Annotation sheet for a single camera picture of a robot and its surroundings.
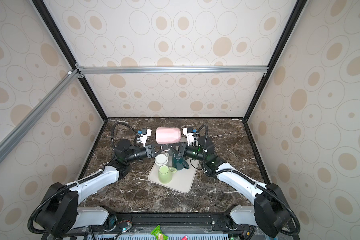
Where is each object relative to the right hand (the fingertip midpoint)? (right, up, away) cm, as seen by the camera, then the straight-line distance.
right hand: (169, 147), depth 71 cm
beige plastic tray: (+6, -21, +16) cm, 27 cm away
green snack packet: (-5, -40, -3) cm, 40 cm away
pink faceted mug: (-2, +6, -3) cm, 7 cm away
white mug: (-6, -9, +16) cm, 19 cm away
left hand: (0, 0, -2) cm, 2 cm away
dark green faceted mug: (+4, -10, +15) cm, 18 cm away
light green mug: (-3, -15, +9) cm, 18 cm away
